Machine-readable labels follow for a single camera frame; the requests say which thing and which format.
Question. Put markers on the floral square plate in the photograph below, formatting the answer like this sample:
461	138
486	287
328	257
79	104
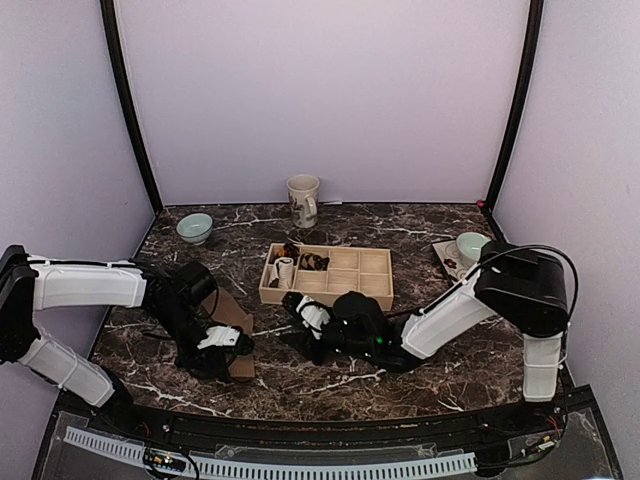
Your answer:
450	261

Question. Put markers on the beige ribbed sock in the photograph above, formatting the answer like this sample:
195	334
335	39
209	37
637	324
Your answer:
221	307

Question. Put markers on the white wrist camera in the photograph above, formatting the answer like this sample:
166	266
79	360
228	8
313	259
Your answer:
220	336
314	315

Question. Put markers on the rolled red argyle sock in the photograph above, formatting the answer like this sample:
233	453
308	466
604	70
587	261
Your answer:
289	250

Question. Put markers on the white slotted cable duct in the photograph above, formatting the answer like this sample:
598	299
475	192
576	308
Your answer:
248	463

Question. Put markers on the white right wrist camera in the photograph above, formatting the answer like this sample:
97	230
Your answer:
314	315

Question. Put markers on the wooden compartment tray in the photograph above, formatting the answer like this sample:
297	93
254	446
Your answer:
364	270

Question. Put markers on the black left corner post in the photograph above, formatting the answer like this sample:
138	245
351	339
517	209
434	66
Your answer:
126	100

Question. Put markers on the black right corner post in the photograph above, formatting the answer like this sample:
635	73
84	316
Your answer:
523	79

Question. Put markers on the black front table rail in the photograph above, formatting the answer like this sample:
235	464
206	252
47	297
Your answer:
352	410

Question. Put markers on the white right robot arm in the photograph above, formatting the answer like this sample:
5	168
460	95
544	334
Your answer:
524	285

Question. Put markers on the black corner post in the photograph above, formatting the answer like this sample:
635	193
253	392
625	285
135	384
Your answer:
523	79
126	100

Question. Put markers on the teal striped ceramic bowl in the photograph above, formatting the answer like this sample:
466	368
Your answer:
195	228

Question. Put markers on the coral pattern ceramic mug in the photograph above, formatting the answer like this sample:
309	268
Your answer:
303	192

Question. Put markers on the pale green bowl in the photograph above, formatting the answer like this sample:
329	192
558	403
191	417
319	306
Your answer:
469	246

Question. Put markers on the rolled white ribbed sock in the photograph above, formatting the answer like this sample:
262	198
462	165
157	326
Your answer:
282	273

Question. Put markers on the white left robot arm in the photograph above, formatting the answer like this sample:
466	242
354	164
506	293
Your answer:
30	284

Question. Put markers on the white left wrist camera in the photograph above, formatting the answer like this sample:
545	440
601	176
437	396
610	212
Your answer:
220	336

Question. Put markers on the green circuit board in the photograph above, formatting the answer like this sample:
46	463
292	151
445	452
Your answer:
160	461

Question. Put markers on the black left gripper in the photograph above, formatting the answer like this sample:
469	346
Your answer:
211	360

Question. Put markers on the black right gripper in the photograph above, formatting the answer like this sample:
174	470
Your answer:
317	356

